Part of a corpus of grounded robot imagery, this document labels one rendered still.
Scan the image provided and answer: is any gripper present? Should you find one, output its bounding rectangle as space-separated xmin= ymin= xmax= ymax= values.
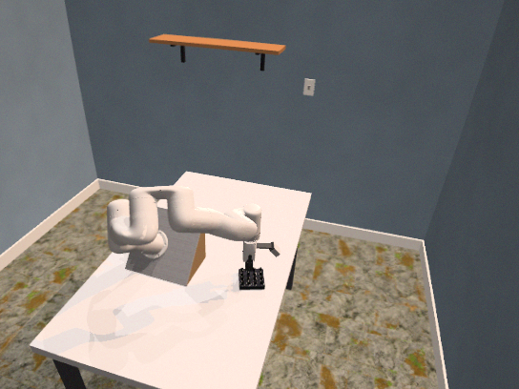
xmin=242 ymin=239 xmax=259 ymax=272

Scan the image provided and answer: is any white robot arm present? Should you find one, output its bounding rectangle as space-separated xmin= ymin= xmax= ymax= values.
xmin=107 ymin=186 xmax=261 ymax=258

